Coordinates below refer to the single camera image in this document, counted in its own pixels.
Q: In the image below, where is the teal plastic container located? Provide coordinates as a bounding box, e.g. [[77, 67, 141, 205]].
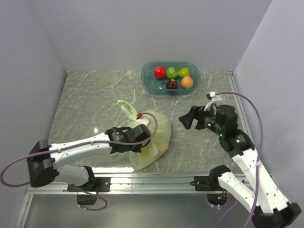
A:
[[141, 62, 200, 95]]

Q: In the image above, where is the purple cable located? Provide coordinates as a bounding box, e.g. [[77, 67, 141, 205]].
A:
[[0, 112, 159, 187], [213, 92, 264, 228]]

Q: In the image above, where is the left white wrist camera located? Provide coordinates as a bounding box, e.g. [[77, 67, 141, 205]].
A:
[[136, 113, 151, 127]]

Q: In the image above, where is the dark red apple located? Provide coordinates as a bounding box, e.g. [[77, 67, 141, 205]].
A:
[[165, 79, 179, 89]]

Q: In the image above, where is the pale green plastic bag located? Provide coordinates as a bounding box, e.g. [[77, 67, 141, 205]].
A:
[[117, 100, 171, 171]]

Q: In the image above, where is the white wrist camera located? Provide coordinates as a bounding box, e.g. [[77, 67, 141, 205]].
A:
[[136, 113, 151, 127], [204, 92, 222, 111]]

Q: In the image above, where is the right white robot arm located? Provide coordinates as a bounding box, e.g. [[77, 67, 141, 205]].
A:
[[179, 104, 302, 228]]

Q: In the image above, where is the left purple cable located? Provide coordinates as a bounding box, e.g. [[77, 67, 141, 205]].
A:
[[0, 112, 159, 187]]

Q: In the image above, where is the green pear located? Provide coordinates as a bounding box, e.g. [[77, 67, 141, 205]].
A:
[[177, 67, 190, 78]]

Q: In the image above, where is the orange peach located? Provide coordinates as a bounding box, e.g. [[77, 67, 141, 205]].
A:
[[181, 76, 193, 89]]

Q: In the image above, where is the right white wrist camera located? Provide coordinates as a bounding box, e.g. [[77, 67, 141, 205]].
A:
[[204, 92, 222, 111]]

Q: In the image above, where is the aluminium rail frame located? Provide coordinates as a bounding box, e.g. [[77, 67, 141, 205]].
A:
[[16, 70, 245, 228]]

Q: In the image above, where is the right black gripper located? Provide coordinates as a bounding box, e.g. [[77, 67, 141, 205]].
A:
[[178, 103, 223, 135]]

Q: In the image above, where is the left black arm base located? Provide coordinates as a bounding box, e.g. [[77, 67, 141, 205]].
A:
[[67, 177, 111, 206]]

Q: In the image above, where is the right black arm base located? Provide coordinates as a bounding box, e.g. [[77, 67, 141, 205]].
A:
[[190, 175, 228, 208]]

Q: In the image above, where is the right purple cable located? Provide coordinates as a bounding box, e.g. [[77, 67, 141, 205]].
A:
[[213, 92, 264, 228]]

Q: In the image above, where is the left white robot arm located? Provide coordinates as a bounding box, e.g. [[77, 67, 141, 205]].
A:
[[27, 124, 151, 191]]

